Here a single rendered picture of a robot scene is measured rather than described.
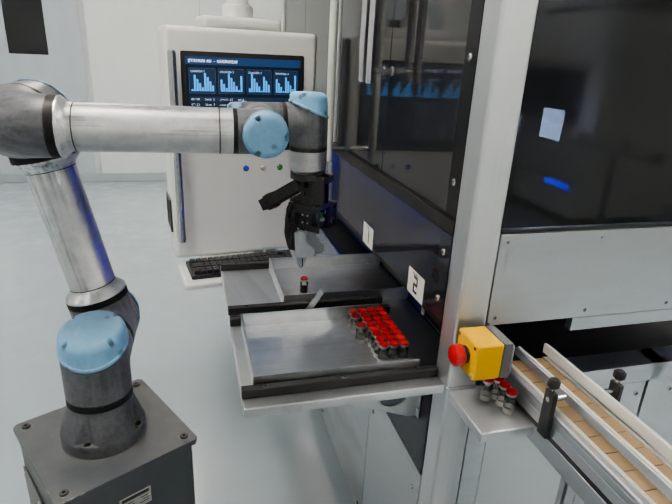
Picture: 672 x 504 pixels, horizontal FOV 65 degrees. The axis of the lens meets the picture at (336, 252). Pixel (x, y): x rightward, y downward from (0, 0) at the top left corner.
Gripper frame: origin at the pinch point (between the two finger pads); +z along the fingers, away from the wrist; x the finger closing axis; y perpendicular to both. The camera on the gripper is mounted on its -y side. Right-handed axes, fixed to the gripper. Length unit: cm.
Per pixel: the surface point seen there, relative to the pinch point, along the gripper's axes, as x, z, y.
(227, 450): 37, 106, -58
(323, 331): 5.4, 18.8, 3.6
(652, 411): 39, 34, 74
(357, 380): -9.1, 17.6, 20.5
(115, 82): 305, -4, -445
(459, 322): 0.7, 4.3, 36.4
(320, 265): 39.3, 18.5, -18.4
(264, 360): -12.3, 18.6, 0.0
